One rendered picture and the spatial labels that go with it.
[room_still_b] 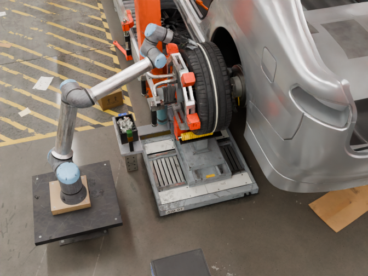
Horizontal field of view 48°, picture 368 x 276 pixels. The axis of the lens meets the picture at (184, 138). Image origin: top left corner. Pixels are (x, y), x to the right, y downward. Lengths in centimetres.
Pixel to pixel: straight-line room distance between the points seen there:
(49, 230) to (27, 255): 37
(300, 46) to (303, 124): 38
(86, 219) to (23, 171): 102
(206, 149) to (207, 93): 83
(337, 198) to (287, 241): 61
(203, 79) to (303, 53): 87
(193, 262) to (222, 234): 58
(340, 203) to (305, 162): 137
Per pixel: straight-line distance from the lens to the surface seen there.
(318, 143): 222
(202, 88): 276
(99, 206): 312
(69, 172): 295
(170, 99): 279
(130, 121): 331
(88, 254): 327
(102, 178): 327
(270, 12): 234
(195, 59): 283
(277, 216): 345
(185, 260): 280
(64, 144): 297
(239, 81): 307
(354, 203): 369
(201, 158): 344
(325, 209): 358
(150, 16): 310
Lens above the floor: 282
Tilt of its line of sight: 46 degrees down
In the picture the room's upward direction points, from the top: straight up
